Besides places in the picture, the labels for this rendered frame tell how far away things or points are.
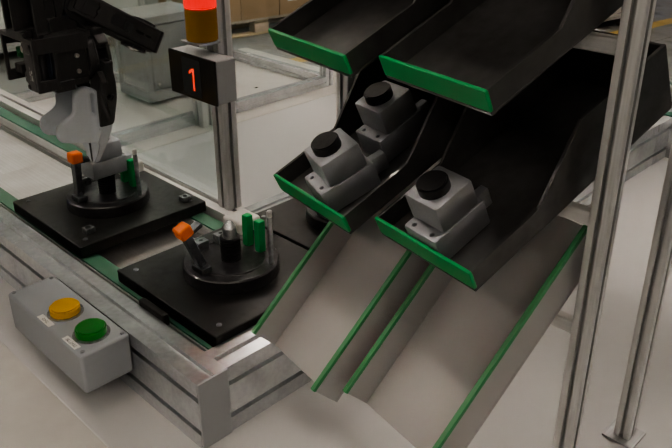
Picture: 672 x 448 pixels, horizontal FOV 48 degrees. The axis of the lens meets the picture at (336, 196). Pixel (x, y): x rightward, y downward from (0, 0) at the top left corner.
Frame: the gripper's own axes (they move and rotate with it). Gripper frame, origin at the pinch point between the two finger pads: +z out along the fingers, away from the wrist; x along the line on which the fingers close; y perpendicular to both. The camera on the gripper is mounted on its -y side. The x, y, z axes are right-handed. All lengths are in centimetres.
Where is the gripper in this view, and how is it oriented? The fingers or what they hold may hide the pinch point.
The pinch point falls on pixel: (99, 148)
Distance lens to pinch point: 87.8
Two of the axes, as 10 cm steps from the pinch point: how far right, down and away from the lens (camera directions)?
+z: 0.0, 9.1, 4.2
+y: -7.0, 3.0, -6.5
